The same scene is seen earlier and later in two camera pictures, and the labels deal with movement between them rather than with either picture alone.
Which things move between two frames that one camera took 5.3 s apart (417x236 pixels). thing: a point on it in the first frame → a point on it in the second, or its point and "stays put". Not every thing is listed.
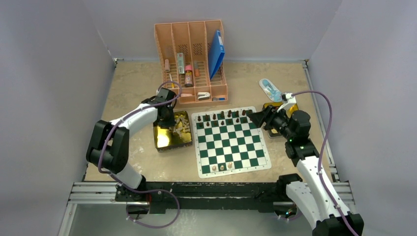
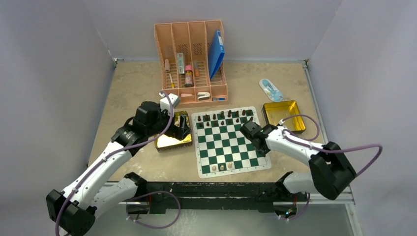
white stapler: (203, 96) stays put
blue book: (216, 52) stays put
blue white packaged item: (273, 93) stays put
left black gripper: (170, 122) → (178, 132)
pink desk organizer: (184, 48) stays put
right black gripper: (267, 116) → (264, 152)
